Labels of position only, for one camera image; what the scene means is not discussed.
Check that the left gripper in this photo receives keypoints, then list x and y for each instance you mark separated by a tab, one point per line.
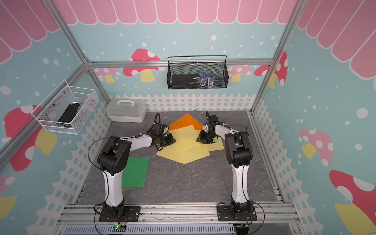
170	141

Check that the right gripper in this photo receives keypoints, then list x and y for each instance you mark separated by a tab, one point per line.
201	139

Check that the yellow paper sheet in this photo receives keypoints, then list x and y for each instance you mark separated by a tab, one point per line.
184	156
185	138
218	145

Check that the yellow paper sheet bottom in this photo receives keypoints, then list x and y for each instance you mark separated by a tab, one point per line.
184	156

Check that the green paper sheet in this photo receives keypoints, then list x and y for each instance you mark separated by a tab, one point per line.
134	174

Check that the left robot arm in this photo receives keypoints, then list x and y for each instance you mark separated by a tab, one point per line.
112	161

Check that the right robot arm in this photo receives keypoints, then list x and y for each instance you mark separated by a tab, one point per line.
239	155

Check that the orange paper sheet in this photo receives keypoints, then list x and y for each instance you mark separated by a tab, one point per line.
186	120

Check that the white plastic storage box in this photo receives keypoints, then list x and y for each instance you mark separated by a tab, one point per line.
126	110

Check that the blue white item in basket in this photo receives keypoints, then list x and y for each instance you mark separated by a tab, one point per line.
205	79

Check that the black box in mesh basket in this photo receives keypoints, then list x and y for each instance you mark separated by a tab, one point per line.
183	81

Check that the black item in white basket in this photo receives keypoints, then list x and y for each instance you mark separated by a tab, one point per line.
68	115

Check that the small green circuit board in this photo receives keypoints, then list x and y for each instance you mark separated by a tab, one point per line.
119	228

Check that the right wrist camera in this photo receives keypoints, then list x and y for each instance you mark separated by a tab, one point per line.
212	120

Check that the screwdriver with wooden handle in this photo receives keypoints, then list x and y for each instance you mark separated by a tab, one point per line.
249	139

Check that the black wire mesh basket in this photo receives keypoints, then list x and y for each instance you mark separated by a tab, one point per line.
215	65

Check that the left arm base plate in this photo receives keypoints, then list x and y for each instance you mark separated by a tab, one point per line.
120	213

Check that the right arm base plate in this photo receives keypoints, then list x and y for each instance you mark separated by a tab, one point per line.
226	213

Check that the white wire basket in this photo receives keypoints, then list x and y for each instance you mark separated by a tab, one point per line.
49	111

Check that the aluminium front rail frame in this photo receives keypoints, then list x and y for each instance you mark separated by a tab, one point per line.
274	218

